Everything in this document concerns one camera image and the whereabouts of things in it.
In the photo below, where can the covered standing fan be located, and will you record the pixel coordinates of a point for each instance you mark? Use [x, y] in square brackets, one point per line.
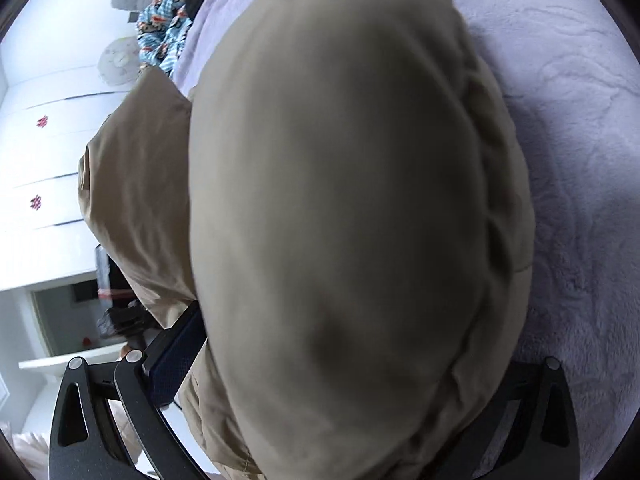
[119, 63]

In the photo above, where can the white wardrobe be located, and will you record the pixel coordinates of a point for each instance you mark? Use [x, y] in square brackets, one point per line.
[46, 123]

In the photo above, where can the blue monkey print garment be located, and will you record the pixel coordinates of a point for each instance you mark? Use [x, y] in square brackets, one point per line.
[162, 28]

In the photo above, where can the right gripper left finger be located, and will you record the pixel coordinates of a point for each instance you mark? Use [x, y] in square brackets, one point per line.
[85, 442]

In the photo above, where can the white shelf desk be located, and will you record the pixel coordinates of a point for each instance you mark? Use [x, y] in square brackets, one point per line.
[61, 321]

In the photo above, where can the lavender bed blanket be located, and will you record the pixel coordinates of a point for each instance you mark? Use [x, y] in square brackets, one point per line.
[571, 88]

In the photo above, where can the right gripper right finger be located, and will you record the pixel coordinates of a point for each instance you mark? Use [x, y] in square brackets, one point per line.
[542, 442]

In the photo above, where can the beige puffer jacket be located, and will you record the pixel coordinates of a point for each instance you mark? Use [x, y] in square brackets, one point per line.
[345, 198]

